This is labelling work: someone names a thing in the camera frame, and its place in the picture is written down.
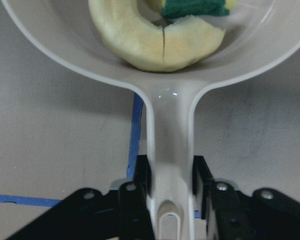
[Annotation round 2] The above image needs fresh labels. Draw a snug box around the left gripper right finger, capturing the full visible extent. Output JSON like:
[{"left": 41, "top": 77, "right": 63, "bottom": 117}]
[{"left": 192, "top": 156, "right": 300, "bottom": 240}]

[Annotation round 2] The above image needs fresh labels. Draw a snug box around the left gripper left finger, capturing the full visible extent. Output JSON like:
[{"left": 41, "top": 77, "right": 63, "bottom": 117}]
[{"left": 9, "top": 155, "right": 155, "bottom": 240}]

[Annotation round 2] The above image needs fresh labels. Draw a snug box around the yellow green sponge piece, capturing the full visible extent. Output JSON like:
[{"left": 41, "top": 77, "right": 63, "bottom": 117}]
[{"left": 159, "top": 0, "right": 237, "bottom": 19}]

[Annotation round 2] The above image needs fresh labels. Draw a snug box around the beige plastic dustpan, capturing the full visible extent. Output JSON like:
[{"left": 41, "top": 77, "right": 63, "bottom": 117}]
[{"left": 3, "top": 0, "right": 300, "bottom": 240}]

